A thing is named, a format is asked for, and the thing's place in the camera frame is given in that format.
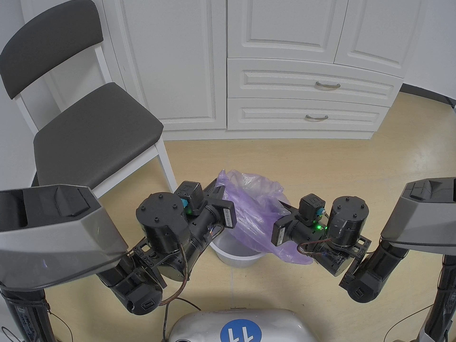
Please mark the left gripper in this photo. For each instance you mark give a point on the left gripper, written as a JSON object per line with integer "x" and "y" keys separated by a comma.
{"x": 217, "y": 212}

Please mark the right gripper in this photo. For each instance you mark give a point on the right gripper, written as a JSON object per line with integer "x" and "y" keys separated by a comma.
{"x": 290, "y": 232}

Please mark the purple plastic bag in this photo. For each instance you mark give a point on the purple plastic bag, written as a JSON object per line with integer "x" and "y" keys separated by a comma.
{"x": 253, "y": 219}

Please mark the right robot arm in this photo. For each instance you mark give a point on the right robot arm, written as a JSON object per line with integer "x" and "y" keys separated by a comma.
{"x": 420, "y": 212}

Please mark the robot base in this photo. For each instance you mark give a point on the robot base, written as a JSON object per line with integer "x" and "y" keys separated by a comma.
{"x": 242, "y": 324}

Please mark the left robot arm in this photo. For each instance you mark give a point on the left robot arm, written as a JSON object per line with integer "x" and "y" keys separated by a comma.
{"x": 60, "y": 233}

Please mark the white trash bin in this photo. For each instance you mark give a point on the white trash bin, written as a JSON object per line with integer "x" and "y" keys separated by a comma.
{"x": 235, "y": 255}

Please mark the white chair dark grey seat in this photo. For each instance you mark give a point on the white chair dark grey seat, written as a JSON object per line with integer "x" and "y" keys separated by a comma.
{"x": 96, "y": 137}

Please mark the white wardrobe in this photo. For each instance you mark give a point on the white wardrobe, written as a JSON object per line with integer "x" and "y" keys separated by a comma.
{"x": 285, "y": 30}

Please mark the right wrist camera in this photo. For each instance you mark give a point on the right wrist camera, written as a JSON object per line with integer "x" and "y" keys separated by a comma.
{"x": 311, "y": 207}

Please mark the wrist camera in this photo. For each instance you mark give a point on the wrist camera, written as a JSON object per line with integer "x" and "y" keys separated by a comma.
{"x": 311, "y": 207}
{"x": 190, "y": 194}

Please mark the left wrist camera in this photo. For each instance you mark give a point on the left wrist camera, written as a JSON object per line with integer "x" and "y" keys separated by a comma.
{"x": 190, "y": 194}

